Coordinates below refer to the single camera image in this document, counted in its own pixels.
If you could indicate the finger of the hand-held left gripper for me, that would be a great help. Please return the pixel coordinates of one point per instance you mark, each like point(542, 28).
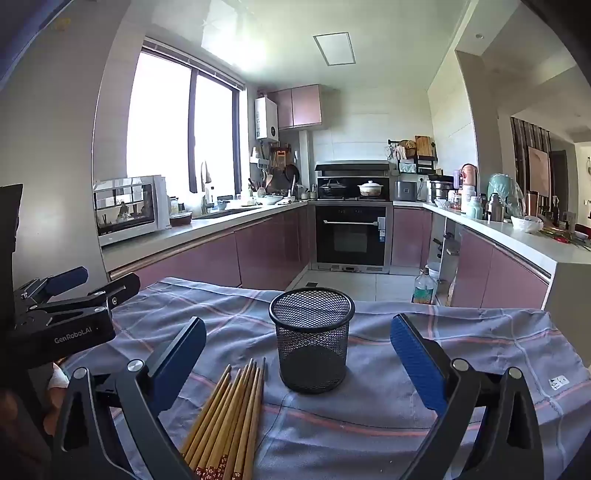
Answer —
point(115, 290)
point(67, 279)

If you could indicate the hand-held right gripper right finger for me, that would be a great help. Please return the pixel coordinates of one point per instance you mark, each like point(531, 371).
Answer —
point(415, 360)

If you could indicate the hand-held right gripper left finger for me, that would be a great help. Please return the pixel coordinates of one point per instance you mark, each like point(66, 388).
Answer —
point(180, 360)

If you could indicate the bundle of wooden chopsticks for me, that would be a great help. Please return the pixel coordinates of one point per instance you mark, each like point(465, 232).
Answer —
point(231, 415)

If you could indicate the black mesh utensil holder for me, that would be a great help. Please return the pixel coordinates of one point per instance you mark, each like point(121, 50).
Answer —
point(314, 355)

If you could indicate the person's left forearm pink sleeve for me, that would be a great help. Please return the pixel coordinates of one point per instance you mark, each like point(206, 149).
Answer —
point(57, 381)

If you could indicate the plastic oil bottle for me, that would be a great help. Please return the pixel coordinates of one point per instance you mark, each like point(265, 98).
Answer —
point(424, 290)

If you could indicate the grey plaid tablecloth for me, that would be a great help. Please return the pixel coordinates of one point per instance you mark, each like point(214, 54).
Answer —
point(369, 415)

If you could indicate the white microwave oven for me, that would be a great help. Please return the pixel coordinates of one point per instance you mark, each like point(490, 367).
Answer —
point(129, 207)

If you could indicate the dark red bowl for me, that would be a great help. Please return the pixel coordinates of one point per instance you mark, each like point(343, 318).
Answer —
point(180, 218)

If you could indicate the pink base cabinet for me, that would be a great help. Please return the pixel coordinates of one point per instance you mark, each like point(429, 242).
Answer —
point(508, 277)
point(207, 258)

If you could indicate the black built-in oven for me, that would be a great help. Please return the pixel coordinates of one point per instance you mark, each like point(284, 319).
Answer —
point(351, 240)

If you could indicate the chrome kitchen faucet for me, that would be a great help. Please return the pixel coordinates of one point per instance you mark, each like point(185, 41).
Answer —
point(205, 184)

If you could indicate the grey refrigerator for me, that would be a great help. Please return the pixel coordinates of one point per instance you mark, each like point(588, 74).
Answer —
point(60, 138)

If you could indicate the silver rice cooker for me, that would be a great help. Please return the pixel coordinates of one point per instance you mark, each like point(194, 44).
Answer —
point(405, 191)

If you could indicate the steel thermos flask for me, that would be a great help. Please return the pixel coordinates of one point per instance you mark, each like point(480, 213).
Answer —
point(496, 210)

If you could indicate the kitchen window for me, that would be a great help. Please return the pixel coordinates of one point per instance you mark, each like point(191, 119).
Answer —
point(161, 124)

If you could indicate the white bowl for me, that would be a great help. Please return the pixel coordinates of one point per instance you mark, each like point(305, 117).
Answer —
point(526, 224)

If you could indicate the white casserole pot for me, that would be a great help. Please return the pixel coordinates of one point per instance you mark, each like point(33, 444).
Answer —
point(370, 189)

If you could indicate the black cooking pot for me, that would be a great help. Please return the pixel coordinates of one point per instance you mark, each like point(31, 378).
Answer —
point(331, 190)

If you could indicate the pink kettle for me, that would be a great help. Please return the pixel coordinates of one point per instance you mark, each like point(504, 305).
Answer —
point(468, 175)

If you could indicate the green appliance under plastic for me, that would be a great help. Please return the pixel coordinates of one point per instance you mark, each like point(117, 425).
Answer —
point(503, 189)

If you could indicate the black range hood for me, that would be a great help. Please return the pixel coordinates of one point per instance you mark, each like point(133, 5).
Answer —
point(351, 168)

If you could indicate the hanging black frying pan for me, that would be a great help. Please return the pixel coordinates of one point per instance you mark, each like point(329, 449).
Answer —
point(291, 172)

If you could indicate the wooden cutting board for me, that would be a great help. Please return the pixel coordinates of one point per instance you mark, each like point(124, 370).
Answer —
point(424, 146)

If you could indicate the white water heater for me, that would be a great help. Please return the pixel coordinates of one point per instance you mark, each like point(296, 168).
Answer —
point(267, 120)

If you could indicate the ceiling light panel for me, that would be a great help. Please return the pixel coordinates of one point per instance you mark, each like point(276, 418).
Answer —
point(334, 48)

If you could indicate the black wall rack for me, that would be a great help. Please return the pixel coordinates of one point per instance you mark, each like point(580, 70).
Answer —
point(415, 164)

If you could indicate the framed wall picture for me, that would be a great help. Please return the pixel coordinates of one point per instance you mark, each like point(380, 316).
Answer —
point(539, 170)

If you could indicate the pink wall cabinet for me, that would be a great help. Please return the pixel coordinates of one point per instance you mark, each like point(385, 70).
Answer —
point(300, 106)

